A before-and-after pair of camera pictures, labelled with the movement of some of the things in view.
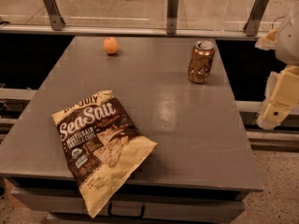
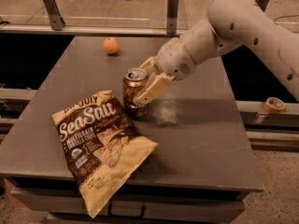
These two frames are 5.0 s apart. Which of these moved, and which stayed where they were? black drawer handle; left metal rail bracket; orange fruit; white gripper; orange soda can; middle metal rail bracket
Moved: white gripper; orange soda can
Stayed: orange fruit; middle metal rail bracket; black drawer handle; left metal rail bracket
